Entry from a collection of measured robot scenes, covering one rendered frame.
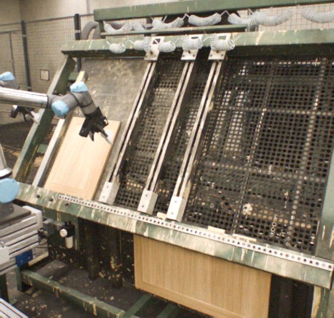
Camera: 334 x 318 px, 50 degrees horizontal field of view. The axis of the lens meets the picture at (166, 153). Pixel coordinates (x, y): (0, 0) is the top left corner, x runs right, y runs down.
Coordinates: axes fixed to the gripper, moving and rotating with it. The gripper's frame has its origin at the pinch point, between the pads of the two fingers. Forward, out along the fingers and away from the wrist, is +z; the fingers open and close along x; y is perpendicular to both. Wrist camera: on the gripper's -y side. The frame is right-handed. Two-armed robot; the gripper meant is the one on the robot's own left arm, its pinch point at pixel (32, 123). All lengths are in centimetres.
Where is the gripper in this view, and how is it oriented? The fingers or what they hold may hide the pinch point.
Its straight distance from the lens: 247.0
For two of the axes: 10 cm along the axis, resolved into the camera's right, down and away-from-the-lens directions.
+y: 5.4, -6.3, 5.6
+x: -7.9, -1.5, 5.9
